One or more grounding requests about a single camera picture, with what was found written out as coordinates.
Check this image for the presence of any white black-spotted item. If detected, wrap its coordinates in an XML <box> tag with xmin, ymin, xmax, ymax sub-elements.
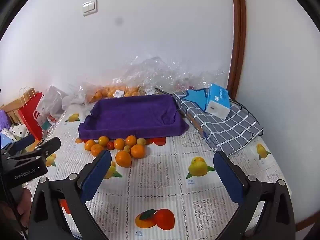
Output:
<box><xmin>1</xmin><ymin>124</ymin><xmax>28</xmax><ymax>140</ymax></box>

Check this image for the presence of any large crumpled clear bag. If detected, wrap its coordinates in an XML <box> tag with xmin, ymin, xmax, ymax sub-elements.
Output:
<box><xmin>125</xmin><ymin>56</ymin><xmax>227</xmax><ymax>98</ymax></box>

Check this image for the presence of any brown wooden door frame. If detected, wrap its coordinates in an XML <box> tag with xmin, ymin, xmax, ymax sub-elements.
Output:
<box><xmin>226</xmin><ymin>0</ymin><xmax>248</xmax><ymax>98</ymax></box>

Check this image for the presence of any clear bag of mandarins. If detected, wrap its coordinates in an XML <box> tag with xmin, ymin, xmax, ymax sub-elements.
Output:
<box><xmin>86</xmin><ymin>80</ymin><xmax>140</xmax><ymax>103</ymax></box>

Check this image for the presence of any fruit-print lace tablecloth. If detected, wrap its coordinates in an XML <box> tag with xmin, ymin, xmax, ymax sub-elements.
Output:
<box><xmin>24</xmin><ymin>102</ymin><xmax>293</xmax><ymax>240</ymax></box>

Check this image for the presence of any white light switch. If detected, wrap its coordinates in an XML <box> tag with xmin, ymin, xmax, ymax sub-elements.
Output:
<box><xmin>82</xmin><ymin>0</ymin><xmax>98</xmax><ymax>17</ymax></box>

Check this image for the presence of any white red teal packet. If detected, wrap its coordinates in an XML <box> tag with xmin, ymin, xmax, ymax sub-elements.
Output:
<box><xmin>37</xmin><ymin>115</ymin><xmax>57</xmax><ymax>132</ymax></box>

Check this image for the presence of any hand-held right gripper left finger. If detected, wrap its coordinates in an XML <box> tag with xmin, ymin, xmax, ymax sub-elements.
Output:
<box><xmin>26</xmin><ymin>150</ymin><xmax>113</xmax><ymax>240</ymax></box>

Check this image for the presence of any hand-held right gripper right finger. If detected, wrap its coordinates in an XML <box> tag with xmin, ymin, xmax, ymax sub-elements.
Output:
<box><xmin>213</xmin><ymin>151</ymin><xmax>297</xmax><ymax>240</ymax></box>

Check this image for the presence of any thin black rod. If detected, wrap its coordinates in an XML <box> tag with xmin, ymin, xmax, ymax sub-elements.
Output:
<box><xmin>154</xmin><ymin>87</ymin><xmax>173</xmax><ymax>96</ymax></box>

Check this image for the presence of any purple fluffy item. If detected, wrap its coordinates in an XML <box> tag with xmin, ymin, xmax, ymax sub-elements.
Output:
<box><xmin>0</xmin><ymin>109</ymin><xmax>12</xmax><ymax>130</ymax></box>

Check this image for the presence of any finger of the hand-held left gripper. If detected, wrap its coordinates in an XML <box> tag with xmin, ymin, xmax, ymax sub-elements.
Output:
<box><xmin>6</xmin><ymin>137</ymin><xmax>62</xmax><ymax>167</ymax></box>
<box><xmin>0</xmin><ymin>134</ymin><xmax>35</xmax><ymax>155</ymax></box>

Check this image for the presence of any grey checked cloth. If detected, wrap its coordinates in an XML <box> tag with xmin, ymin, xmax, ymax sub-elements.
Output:
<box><xmin>173</xmin><ymin>88</ymin><xmax>264</xmax><ymax>154</ymax></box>

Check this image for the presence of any purple towel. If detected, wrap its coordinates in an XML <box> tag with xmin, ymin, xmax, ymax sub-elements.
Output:
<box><xmin>78</xmin><ymin>94</ymin><xmax>190</xmax><ymax>140</ymax></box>

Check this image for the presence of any person's left hand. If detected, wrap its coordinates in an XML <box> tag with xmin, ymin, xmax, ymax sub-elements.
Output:
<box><xmin>0</xmin><ymin>187</ymin><xmax>33</xmax><ymax>233</ymax></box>

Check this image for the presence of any blue white tissue pack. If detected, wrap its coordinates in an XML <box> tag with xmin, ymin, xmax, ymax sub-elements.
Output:
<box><xmin>205</xmin><ymin>83</ymin><xmax>232</xmax><ymax>119</ymax></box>

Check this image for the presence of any red paper bag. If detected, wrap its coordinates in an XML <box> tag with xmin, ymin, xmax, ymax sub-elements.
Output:
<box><xmin>17</xmin><ymin>87</ymin><xmax>44</xmax><ymax>140</ymax></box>

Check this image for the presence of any clear plastic bag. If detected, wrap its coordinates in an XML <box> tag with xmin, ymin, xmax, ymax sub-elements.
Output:
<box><xmin>62</xmin><ymin>82</ymin><xmax>100</xmax><ymax>105</ymax></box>

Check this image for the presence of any light blue item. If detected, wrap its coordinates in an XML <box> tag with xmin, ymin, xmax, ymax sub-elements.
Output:
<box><xmin>0</xmin><ymin>132</ymin><xmax>12</xmax><ymax>149</ymax></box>

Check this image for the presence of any thin black cord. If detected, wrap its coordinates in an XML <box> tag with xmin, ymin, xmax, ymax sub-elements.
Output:
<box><xmin>229</xmin><ymin>96</ymin><xmax>265</xmax><ymax>140</ymax></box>

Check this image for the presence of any pile of oranges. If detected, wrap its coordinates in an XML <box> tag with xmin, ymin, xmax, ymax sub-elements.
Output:
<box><xmin>84</xmin><ymin>135</ymin><xmax>146</xmax><ymax>168</ymax></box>

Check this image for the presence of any white plastic bag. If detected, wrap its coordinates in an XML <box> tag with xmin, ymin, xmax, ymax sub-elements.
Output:
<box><xmin>37</xmin><ymin>85</ymin><xmax>68</xmax><ymax>120</ymax></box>

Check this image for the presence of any brown paper bag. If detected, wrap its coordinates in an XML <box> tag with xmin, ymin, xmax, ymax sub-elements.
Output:
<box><xmin>2</xmin><ymin>87</ymin><xmax>35</xmax><ymax>124</ymax></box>

